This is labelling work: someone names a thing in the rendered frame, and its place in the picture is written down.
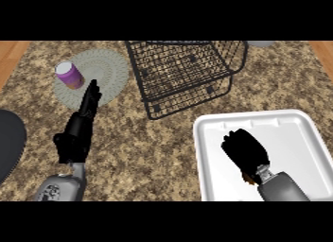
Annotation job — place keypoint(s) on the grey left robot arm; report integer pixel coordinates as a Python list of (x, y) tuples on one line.
[(63, 186)]

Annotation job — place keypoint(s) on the round dark grey object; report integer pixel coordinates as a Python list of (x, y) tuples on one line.
[(2, 145)]

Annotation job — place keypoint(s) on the brown sweet potato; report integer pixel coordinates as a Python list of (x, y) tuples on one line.
[(249, 180)]

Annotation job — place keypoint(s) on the white tray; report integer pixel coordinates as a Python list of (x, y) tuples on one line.
[(286, 138)]

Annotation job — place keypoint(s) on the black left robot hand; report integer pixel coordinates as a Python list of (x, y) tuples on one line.
[(79, 132)]

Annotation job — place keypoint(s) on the purple can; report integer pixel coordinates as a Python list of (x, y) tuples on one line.
[(70, 75)]

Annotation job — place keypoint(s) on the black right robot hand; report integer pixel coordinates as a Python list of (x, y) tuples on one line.
[(246, 150)]

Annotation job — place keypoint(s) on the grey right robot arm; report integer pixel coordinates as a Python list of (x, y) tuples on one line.
[(280, 186)]

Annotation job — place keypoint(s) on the round grey woven placemat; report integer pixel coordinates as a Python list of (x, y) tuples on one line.
[(104, 72)]

